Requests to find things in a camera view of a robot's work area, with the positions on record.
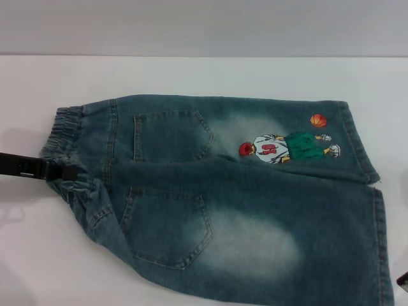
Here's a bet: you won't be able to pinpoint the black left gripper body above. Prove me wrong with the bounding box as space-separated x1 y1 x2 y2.
0 152 45 180

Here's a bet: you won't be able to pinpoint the blue denim shorts with cartoon print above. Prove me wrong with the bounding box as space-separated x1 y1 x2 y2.
52 92 396 306

